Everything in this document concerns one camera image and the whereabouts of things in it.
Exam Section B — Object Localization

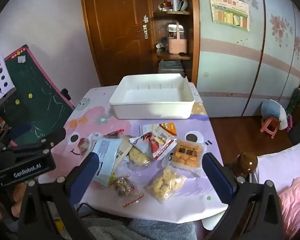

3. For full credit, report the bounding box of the white bed sheet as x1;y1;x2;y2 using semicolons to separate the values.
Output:
254;135;300;195

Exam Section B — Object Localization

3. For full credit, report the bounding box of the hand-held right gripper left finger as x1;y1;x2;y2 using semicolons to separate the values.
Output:
17;152;101;240

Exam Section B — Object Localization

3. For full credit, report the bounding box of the green chalkboard with pink frame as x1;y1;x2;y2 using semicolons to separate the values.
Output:
0;45;75;147

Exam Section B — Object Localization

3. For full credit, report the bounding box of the orange snack packet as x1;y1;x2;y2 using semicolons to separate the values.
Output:
159;122;177;136
169;139;205;172

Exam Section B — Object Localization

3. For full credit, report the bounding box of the white grey snack packet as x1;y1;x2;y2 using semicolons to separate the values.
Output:
91;138;133;187

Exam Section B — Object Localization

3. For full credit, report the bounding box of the metal door lock handle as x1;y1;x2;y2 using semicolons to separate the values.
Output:
137;15;150;39

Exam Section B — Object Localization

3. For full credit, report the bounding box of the clear packet of brown nuts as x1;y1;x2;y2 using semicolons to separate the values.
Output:
112;176;144;208

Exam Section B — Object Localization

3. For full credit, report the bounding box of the grey fluffy cloth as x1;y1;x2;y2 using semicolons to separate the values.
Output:
79;211;198;240

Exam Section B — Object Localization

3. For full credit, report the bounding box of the white packet with red brushstroke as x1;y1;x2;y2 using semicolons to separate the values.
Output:
129;134;154;155

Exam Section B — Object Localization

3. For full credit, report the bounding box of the person's left hand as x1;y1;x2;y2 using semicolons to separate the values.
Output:
10;182;28;215

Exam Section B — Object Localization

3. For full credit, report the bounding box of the black cable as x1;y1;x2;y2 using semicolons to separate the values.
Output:
76;202;104;218

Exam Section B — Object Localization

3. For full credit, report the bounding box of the pale flat snack packet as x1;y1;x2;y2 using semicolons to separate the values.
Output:
139;124;162;138

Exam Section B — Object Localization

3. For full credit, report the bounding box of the blue plush pillow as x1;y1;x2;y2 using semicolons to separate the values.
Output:
261;99;289;130

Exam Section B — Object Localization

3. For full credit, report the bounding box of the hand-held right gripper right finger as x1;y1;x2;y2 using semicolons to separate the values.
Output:
202;152;284;240

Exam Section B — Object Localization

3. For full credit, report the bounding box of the pink plastic stool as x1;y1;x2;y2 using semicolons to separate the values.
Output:
260;117;279;139

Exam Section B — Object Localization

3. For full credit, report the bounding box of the clear packet with red label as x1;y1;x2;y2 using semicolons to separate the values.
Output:
77;133;100;158

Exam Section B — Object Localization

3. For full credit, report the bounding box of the cartoon printed tablecloth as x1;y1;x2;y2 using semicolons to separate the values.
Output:
38;86;229;224

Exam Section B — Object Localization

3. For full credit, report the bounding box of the dark wooden furniture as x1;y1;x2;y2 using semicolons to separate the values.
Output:
286;87;300;133

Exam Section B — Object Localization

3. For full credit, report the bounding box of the pale blue floral wardrobe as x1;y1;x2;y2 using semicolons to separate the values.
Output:
197;0;300;118

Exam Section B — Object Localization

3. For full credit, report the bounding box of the clear puffed snack packet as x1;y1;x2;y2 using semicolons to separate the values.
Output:
145;166;187;204

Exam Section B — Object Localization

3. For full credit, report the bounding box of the pink blanket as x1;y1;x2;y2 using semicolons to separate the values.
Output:
278;176;300;240

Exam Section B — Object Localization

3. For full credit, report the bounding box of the brown wooden bedpost knob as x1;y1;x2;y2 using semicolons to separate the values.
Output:
233;152;259;179

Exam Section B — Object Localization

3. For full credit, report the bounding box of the clear rice cracker packet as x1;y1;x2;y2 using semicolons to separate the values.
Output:
127;146;151;172

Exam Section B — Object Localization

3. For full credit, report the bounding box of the dark brown shiny snack packet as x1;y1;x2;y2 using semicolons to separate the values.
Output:
104;129;125;139

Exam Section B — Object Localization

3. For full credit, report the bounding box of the stack of books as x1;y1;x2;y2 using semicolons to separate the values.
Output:
159;60;185;75

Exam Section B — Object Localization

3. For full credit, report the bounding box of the white plastic bin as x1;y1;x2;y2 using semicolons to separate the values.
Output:
109;73;195;120

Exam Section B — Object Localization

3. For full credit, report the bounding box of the red white photo snack packet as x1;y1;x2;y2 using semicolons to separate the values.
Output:
149;130;177;160

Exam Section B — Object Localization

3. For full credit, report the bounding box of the wall poster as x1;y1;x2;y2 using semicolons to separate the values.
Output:
208;0;251;32

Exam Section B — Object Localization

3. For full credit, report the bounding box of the white dotted board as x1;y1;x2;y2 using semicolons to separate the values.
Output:
0;55;17;101

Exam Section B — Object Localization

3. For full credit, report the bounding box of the pink handled basket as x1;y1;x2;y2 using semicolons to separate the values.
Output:
167;22;189;55

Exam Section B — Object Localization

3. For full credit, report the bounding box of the brown wooden corner shelf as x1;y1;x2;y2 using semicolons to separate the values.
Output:
149;0;200;84

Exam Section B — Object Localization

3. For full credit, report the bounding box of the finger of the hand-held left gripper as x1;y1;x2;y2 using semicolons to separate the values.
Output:
5;122;33;141
0;127;67;160

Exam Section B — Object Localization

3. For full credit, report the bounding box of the brown wooden door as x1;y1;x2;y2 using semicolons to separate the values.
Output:
80;0;157;87

